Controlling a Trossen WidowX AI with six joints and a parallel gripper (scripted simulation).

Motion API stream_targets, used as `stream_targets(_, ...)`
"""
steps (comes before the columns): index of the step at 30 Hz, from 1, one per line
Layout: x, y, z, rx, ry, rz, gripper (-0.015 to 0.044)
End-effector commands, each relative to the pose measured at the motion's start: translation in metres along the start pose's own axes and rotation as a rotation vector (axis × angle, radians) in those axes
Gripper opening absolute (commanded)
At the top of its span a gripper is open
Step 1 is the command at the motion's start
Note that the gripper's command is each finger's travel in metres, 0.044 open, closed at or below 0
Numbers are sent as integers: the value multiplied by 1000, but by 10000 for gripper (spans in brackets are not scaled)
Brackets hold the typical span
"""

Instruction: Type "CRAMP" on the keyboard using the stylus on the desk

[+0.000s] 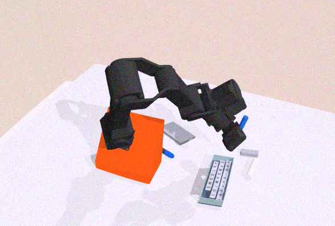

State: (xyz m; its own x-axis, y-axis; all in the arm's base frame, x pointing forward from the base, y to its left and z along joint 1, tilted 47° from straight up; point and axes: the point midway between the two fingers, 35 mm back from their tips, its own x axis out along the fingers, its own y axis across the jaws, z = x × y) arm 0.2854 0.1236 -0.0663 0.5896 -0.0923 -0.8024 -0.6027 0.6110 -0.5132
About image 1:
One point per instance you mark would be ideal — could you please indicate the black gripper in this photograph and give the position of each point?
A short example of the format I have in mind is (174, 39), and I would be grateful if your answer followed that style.
(232, 135)

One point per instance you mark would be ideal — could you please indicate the small keyboard with white keys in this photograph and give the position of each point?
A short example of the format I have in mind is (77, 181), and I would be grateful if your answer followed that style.
(216, 183)

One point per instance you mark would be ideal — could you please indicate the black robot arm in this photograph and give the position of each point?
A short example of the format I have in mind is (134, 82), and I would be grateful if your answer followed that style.
(126, 94)

